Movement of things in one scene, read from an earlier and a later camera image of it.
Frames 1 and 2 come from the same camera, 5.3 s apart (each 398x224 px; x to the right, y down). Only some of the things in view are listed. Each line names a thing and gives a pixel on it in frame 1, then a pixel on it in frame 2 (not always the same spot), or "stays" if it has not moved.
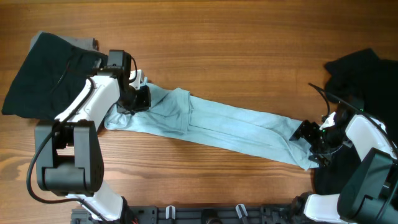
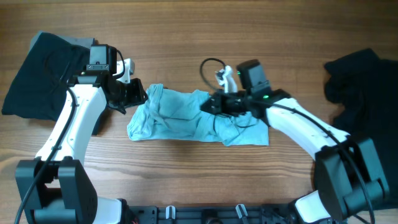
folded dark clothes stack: x=52 y=74 stays
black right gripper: x=306 y=131 -> x=219 y=107
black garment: x=369 y=83 stays
